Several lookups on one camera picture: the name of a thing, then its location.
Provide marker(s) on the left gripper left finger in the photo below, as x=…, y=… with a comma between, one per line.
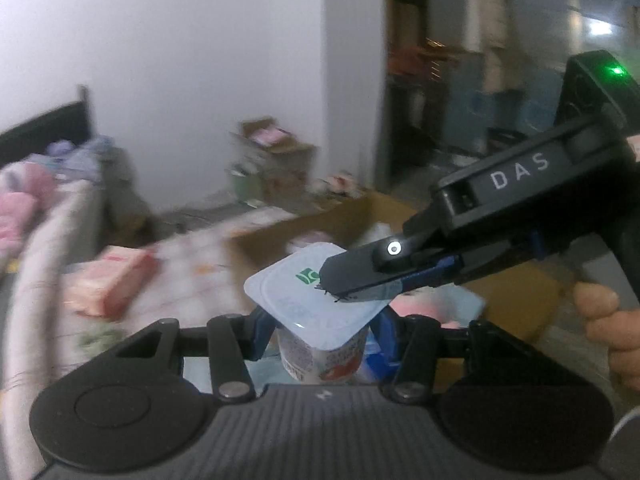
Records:
x=233, y=339

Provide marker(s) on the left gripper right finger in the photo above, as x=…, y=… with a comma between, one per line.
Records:
x=411, y=342

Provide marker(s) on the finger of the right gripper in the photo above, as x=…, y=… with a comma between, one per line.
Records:
x=441, y=273
x=376, y=263

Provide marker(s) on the white yogurt cup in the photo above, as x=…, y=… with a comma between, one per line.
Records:
x=321, y=338

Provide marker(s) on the light blue checked towel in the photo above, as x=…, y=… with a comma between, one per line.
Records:
x=271, y=370

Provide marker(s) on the right hand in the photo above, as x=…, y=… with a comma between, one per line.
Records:
x=607, y=324

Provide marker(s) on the pink plush toy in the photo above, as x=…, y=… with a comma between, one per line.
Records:
x=452, y=306

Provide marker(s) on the checked floor mat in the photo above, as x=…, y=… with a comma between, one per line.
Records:
x=197, y=280

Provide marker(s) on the large cardboard box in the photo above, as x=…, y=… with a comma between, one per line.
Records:
x=520, y=298

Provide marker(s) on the pink wet wipes pack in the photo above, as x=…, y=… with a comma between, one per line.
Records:
x=105, y=286

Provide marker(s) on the green white scrunchie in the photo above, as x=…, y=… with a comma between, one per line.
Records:
x=99, y=338

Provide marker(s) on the small open cardboard boxes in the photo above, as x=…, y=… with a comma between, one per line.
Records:
x=282, y=160

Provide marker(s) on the hanging beige coat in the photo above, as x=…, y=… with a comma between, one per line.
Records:
x=490, y=30

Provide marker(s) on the white fluffy mattress pad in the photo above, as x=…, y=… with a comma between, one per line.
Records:
x=69, y=232

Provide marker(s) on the blue clothes pile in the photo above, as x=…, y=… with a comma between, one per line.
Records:
x=71, y=162

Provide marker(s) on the pink quilt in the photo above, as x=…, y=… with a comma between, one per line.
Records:
x=27, y=191

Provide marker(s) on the black headboard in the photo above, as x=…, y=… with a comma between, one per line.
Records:
x=70, y=122

